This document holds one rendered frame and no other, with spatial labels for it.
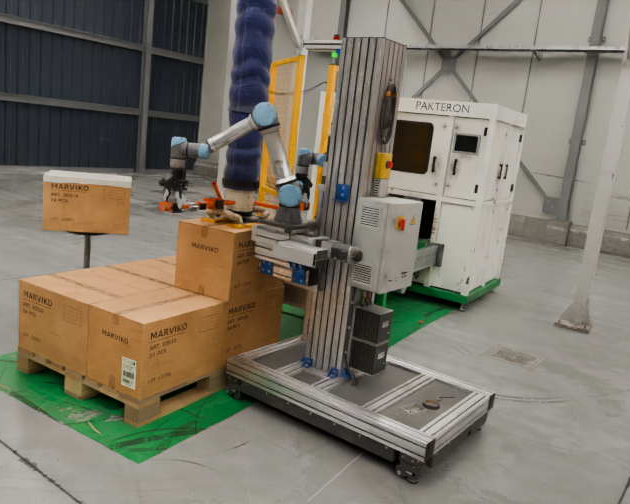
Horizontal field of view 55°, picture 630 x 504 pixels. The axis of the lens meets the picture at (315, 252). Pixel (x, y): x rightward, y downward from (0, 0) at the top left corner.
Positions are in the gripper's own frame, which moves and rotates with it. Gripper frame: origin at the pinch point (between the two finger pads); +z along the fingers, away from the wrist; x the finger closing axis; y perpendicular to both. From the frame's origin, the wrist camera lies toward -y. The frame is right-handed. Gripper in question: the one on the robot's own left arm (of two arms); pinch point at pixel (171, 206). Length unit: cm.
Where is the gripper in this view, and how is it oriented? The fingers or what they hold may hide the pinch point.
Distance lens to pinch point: 321.6
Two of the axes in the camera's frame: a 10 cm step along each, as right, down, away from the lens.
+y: 4.8, -1.1, 8.7
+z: -1.1, 9.8, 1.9
